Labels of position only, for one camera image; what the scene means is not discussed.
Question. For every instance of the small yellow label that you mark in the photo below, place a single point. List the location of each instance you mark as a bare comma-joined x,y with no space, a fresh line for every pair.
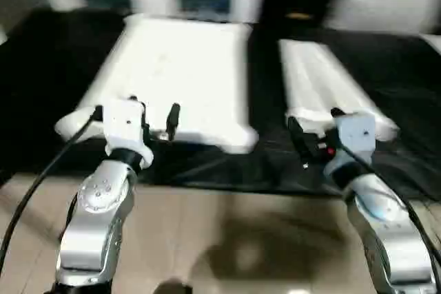
301,15

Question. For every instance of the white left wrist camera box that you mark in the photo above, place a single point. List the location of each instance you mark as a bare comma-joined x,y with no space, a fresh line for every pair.
124,122

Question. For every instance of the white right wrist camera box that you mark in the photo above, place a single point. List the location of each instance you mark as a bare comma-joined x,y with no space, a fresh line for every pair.
355,132

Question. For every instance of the white plastic table top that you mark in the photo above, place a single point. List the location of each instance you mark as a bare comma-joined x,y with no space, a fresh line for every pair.
179,74

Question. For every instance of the white sheet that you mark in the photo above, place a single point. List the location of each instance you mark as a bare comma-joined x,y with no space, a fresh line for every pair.
433,43

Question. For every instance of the black work mat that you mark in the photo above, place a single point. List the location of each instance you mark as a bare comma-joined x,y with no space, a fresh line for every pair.
41,101

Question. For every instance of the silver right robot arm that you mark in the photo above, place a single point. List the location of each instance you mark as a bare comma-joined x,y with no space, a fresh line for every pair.
386,239

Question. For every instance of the grey cushion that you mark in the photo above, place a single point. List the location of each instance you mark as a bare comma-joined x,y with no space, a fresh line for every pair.
386,5

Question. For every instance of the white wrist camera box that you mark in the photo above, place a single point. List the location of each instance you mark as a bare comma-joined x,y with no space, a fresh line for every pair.
124,122
355,132

